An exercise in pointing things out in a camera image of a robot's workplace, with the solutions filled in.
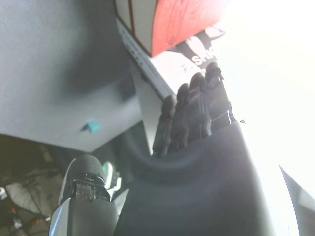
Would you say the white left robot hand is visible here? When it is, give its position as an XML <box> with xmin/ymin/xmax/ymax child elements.
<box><xmin>48</xmin><ymin>61</ymin><xmax>297</xmax><ymax>236</ymax></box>

